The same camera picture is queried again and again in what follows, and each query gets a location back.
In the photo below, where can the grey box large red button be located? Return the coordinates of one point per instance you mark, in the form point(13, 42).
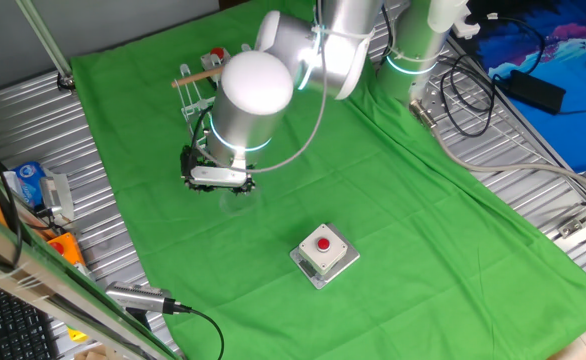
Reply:
point(215, 57)

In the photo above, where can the black power adapter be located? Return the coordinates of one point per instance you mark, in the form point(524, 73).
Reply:
point(538, 92)

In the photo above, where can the grey box small red button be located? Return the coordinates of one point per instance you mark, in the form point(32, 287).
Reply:
point(323, 247)

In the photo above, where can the wooden blocks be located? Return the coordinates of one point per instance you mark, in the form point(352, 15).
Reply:
point(90, 355)

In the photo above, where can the aluminium frame bar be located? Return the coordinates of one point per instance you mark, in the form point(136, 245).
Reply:
point(580, 222)
point(43, 37)
point(33, 282)

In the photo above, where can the white power plug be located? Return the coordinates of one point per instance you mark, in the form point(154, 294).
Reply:
point(465, 27)

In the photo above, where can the blue patterned mat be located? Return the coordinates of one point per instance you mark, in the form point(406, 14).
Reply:
point(583, 130)

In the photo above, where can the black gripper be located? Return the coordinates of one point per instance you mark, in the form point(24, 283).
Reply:
point(220, 191)

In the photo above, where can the ribbed silver camera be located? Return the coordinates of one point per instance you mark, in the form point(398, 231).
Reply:
point(50, 192)

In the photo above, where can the black keyboard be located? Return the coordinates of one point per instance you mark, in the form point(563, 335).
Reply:
point(8, 330)

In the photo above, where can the silver depth camera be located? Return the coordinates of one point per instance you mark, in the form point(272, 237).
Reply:
point(138, 297)

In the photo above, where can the green cloth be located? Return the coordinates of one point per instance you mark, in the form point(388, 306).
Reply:
point(373, 225)

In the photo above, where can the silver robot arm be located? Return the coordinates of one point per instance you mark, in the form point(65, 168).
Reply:
point(253, 100)

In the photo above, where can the black camera stand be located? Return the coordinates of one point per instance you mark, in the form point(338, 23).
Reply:
point(140, 317)

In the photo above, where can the blue tissue pack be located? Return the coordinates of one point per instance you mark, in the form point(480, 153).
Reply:
point(28, 180)

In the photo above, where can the orange box red button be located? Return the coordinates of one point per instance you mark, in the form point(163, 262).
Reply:
point(70, 250)

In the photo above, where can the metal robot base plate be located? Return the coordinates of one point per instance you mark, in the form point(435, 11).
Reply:
point(435, 100)

